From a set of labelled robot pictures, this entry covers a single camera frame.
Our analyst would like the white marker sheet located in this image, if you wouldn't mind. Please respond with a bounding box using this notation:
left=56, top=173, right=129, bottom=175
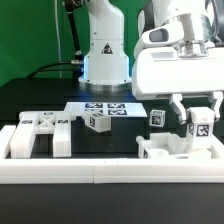
left=64, top=102, right=147, bottom=117

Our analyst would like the white chair back frame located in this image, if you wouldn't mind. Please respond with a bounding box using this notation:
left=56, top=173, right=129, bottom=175
left=10, top=111, right=76, bottom=159

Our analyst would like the black cable bundle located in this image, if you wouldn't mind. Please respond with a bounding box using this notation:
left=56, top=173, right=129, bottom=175
left=26, top=0, right=85, bottom=80

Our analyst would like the white chair seat block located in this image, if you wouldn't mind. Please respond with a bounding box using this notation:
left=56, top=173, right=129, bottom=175
left=136, top=132, right=224, bottom=160

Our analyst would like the white U-shaped border fence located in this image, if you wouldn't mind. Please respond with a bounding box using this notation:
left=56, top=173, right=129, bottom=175
left=0, top=125, right=224, bottom=184

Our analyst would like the white thin cable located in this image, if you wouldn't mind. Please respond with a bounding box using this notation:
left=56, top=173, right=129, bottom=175
left=54, top=0, right=64, bottom=80

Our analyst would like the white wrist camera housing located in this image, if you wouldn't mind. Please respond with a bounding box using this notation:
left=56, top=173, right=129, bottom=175
left=134, top=21, right=184, bottom=58

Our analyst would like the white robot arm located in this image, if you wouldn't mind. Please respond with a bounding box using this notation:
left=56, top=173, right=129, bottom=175
left=79, top=0, right=224, bottom=123

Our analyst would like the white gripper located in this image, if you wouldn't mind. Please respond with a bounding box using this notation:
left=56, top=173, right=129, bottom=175
left=132, top=47, right=224, bottom=124

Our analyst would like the white tagged cube near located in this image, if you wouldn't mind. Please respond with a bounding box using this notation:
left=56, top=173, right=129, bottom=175
left=149, top=110, right=166, bottom=127

